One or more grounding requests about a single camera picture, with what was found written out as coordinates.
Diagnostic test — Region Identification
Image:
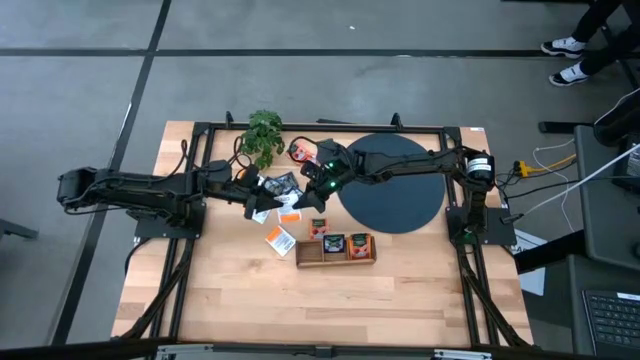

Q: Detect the black aluminium table frame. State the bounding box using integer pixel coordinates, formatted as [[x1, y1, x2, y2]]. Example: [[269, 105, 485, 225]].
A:
[[112, 110, 534, 349]]

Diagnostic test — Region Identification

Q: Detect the grey side desk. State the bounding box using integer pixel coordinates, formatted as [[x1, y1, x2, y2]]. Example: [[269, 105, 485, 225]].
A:
[[572, 124, 640, 271]]

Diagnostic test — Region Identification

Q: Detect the thick white cable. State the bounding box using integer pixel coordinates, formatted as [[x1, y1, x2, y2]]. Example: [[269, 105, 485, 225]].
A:
[[519, 143, 640, 217]]

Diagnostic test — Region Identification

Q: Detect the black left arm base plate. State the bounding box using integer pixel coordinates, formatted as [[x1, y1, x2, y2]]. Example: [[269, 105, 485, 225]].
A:
[[133, 207, 205, 240]]

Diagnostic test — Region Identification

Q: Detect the black front crossbar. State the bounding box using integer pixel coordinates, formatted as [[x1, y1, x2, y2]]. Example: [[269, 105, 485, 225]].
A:
[[0, 337, 596, 360]]

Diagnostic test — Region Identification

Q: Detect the dark blue round mat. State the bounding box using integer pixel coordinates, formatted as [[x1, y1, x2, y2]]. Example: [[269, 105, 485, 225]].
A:
[[333, 132, 445, 235]]

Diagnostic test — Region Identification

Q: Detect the dark laptop keyboard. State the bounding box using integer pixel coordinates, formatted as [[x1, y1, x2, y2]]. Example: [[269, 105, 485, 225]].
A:
[[582, 288, 640, 354]]

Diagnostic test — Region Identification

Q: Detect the black desktop device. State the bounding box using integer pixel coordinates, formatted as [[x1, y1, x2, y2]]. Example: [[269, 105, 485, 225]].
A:
[[613, 132, 640, 196]]

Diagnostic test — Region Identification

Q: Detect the black stand foot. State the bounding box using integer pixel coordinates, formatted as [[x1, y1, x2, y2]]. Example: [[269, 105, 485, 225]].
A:
[[0, 218, 40, 242]]

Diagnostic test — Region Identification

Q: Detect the person's leg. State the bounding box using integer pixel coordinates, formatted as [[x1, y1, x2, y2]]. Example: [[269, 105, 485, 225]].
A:
[[579, 27, 640, 77], [571, 0, 624, 45]]

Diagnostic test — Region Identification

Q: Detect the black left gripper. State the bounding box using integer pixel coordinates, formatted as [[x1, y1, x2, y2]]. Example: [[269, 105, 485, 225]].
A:
[[205, 169, 285, 222]]

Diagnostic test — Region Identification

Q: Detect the yellow extension cable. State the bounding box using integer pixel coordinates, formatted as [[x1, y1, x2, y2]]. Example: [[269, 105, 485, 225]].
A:
[[513, 154, 577, 179]]

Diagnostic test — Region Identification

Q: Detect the black bag with white trim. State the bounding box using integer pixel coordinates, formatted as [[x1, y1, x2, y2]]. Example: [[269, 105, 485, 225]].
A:
[[593, 87, 640, 149]]

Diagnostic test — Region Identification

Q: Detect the wooden three-compartment tray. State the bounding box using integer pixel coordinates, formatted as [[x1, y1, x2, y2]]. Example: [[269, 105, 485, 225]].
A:
[[294, 233, 377, 270]]

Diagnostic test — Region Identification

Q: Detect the small green potted plant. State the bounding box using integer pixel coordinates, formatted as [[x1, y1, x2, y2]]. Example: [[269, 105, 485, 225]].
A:
[[237, 109, 286, 172]]

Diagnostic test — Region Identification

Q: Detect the black desk foot bar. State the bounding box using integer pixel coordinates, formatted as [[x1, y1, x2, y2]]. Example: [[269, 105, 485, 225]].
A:
[[538, 120, 597, 135], [513, 229, 587, 275]]

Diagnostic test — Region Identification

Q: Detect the silver metal bracket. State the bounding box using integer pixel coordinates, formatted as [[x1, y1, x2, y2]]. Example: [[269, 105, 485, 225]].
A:
[[155, 343, 214, 360], [432, 348, 494, 360]]

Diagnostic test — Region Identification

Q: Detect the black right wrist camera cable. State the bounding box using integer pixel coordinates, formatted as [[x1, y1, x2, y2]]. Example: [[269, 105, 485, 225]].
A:
[[287, 135, 322, 152]]

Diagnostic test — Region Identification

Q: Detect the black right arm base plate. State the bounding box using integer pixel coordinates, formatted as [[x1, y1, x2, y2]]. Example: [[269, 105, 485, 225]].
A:
[[446, 204, 518, 247]]

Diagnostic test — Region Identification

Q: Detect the person's shoe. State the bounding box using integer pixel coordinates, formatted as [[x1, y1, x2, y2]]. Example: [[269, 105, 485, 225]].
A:
[[540, 36, 587, 61], [548, 62, 589, 90]]

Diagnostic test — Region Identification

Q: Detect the thin black cable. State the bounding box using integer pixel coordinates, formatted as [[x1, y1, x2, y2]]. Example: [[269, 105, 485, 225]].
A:
[[504, 174, 640, 200]]

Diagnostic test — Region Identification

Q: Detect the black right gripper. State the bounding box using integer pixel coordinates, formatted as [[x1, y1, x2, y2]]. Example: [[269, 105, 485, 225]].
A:
[[291, 139, 364, 212]]

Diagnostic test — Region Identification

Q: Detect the white sheet on floor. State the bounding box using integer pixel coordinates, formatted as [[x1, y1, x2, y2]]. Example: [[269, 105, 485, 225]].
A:
[[512, 228, 547, 297]]

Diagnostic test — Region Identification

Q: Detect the grey desk with laptop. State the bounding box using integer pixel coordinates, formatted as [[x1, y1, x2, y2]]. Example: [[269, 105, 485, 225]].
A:
[[519, 253, 640, 360]]

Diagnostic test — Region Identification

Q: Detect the orange black-label tea packet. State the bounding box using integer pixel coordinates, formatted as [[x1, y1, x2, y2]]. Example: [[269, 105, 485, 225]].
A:
[[348, 233, 374, 260], [289, 142, 317, 164], [308, 217, 330, 240]]

